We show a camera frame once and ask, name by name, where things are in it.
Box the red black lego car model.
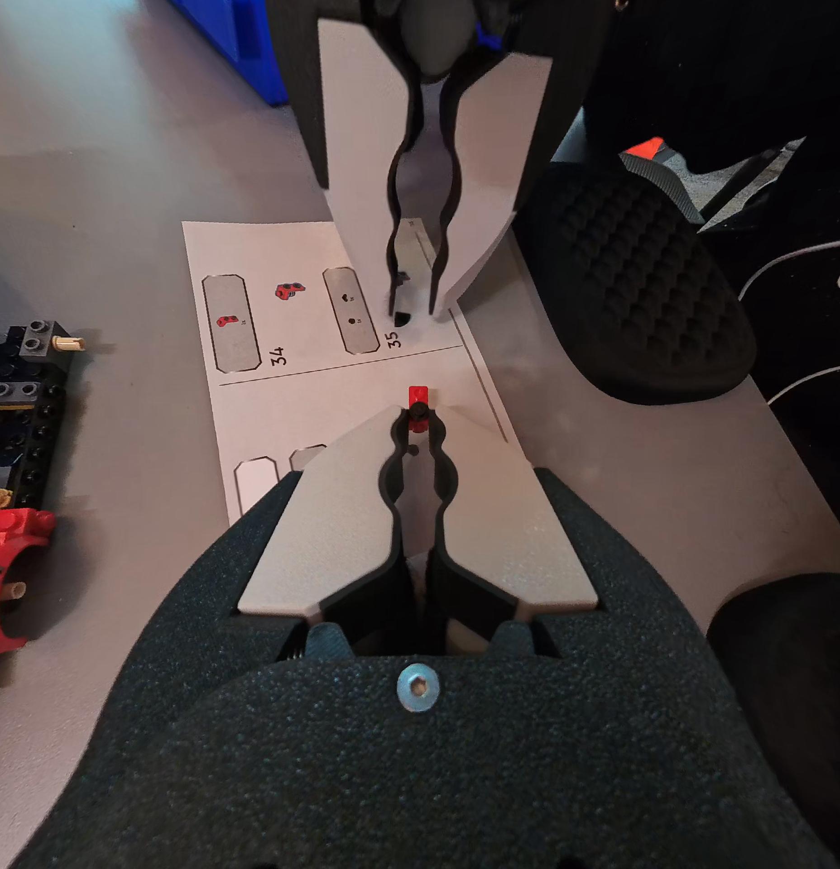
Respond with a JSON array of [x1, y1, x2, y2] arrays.
[[0, 319, 88, 658]]

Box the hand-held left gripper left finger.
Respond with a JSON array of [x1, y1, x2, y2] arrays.
[[236, 405, 403, 621]]

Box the silver chair base leg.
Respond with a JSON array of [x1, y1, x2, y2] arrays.
[[698, 136, 808, 233]]

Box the thin white cord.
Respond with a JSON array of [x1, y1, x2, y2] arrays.
[[766, 363, 840, 406], [738, 238, 840, 301]]

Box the grey and orange shoe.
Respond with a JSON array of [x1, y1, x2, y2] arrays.
[[619, 136, 706, 225]]

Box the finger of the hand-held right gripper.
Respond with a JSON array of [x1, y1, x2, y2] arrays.
[[317, 18, 421, 320], [430, 54, 555, 316]]

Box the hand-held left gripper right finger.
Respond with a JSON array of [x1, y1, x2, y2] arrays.
[[430, 405, 600, 621]]

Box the lego instruction booklet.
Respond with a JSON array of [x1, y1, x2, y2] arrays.
[[181, 220, 510, 527]]

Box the blue bin with black divider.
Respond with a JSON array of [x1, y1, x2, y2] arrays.
[[168, 0, 289, 107]]

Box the black textured elbow pad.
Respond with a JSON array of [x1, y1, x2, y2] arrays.
[[515, 163, 758, 406]]

